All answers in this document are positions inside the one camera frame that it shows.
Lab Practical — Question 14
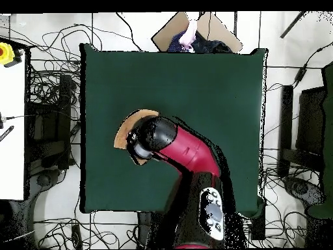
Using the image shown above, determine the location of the orange terry towel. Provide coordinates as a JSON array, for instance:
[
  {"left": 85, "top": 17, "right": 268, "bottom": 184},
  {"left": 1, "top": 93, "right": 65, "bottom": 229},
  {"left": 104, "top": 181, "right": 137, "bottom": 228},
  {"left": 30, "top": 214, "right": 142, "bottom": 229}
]
[{"left": 113, "top": 109, "right": 161, "bottom": 167}]

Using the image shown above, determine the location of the dark green tablecloth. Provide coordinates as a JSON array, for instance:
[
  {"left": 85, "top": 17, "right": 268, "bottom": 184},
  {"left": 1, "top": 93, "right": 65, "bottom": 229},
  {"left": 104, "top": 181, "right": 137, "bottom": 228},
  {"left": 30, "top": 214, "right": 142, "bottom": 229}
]
[{"left": 79, "top": 42, "right": 269, "bottom": 214}]

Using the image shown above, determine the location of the dark blue garment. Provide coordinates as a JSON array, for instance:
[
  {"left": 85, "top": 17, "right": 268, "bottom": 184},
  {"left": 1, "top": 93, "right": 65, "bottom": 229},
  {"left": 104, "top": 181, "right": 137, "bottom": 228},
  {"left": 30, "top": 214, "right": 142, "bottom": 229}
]
[{"left": 166, "top": 30, "right": 233, "bottom": 53}]

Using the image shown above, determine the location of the pale pink garment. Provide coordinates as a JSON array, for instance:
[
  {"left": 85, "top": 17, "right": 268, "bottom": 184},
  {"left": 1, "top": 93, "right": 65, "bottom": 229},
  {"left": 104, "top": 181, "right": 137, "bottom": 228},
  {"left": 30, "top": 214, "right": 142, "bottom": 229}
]
[{"left": 178, "top": 20, "right": 198, "bottom": 53}]

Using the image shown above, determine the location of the cardboard box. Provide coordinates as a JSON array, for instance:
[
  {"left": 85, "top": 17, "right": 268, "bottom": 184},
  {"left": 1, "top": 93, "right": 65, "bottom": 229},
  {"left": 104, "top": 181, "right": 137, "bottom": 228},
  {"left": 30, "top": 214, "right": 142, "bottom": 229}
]
[{"left": 151, "top": 11, "right": 244, "bottom": 54}]

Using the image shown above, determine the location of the black equipment rack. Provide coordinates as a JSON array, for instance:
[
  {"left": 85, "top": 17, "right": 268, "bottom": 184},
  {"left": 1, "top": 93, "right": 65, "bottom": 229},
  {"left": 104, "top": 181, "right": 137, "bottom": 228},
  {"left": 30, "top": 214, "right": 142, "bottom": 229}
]
[
  {"left": 276, "top": 84, "right": 326, "bottom": 178},
  {"left": 24, "top": 74, "right": 74, "bottom": 171}
]

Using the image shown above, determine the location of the black power adapter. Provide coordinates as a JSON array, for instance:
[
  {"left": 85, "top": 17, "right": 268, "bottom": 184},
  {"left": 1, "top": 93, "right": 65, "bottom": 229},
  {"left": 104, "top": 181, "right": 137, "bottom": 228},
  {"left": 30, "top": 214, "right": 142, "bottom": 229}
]
[{"left": 293, "top": 66, "right": 308, "bottom": 85}]

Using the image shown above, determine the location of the white desk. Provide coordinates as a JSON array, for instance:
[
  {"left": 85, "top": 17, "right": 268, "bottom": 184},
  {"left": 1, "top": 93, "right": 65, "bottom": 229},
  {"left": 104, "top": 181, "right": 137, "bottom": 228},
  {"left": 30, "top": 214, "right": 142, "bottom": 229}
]
[{"left": 0, "top": 51, "right": 26, "bottom": 201}]

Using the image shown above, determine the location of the green covered side table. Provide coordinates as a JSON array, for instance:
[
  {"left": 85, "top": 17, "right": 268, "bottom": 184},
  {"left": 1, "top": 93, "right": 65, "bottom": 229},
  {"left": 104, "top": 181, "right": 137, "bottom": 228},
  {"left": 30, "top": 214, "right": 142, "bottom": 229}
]
[{"left": 306, "top": 61, "right": 333, "bottom": 219}]

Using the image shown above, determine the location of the black rod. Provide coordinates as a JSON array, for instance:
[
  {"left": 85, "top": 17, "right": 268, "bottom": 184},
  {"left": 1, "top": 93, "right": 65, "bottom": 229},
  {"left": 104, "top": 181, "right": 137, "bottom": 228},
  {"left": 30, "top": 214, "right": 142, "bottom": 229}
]
[{"left": 280, "top": 10, "right": 308, "bottom": 39}]

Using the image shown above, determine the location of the yellow emergency stop button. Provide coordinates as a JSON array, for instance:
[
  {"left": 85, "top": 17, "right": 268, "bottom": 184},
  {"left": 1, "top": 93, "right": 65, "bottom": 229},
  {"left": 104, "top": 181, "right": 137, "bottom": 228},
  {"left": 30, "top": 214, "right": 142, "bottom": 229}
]
[{"left": 0, "top": 42, "right": 16, "bottom": 66}]

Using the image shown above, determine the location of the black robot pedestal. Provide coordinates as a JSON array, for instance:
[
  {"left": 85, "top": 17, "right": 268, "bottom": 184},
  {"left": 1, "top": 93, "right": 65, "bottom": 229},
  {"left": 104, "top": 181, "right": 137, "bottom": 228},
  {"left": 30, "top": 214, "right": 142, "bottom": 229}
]
[{"left": 137, "top": 211, "right": 178, "bottom": 249}]

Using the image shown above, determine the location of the black cable tangle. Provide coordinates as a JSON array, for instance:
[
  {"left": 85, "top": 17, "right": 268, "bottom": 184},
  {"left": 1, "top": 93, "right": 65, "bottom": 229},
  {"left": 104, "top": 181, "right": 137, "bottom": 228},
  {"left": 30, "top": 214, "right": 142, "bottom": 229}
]
[
  {"left": 25, "top": 23, "right": 102, "bottom": 105},
  {"left": 33, "top": 217, "right": 139, "bottom": 250},
  {"left": 244, "top": 210, "right": 308, "bottom": 249}
]

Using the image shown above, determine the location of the black ribbed strap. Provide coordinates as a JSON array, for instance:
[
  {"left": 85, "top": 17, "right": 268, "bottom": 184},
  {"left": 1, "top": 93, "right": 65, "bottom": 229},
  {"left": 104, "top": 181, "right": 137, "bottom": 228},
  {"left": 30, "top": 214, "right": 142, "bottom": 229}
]
[{"left": 0, "top": 125, "right": 15, "bottom": 143}]

